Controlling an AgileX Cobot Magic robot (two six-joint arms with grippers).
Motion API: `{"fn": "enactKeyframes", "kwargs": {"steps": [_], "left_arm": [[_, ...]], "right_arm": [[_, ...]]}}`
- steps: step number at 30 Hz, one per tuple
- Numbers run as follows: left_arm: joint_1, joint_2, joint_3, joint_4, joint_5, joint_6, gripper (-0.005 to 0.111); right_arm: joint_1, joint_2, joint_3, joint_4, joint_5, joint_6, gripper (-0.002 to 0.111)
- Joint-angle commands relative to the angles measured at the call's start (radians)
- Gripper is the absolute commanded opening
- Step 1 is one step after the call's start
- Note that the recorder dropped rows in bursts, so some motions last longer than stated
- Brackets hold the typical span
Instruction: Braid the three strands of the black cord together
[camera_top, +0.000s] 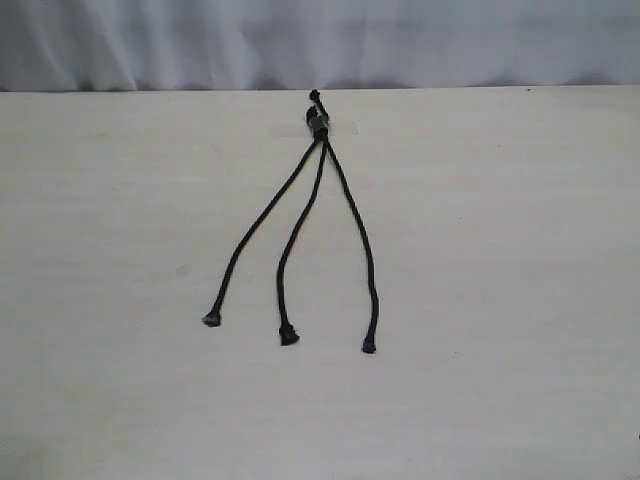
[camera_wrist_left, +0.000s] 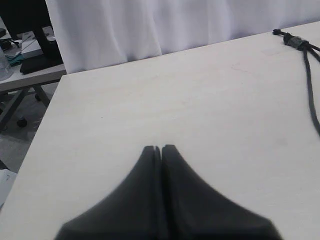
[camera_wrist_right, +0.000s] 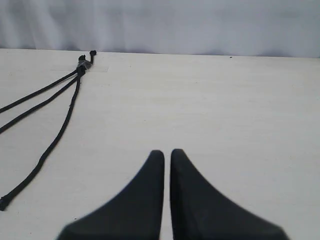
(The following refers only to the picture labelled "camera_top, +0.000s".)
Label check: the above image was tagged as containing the black cable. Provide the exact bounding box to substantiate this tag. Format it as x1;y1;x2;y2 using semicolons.
276;102;328;348

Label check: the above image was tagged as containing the black rope with blue-taped end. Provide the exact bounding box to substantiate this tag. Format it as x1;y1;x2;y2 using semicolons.
201;130;321;330

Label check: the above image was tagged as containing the white backdrop curtain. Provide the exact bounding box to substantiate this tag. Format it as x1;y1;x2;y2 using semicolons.
1;1;639;92

